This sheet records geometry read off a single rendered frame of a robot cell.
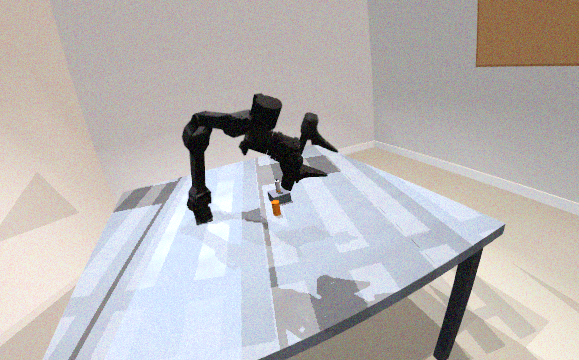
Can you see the orange translucent cylinder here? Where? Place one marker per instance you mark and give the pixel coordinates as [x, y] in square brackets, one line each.
[276, 208]

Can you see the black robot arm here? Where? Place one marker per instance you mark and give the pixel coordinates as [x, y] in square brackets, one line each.
[256, 124]

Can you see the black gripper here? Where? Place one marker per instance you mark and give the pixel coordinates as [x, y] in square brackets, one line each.
[309, 131]

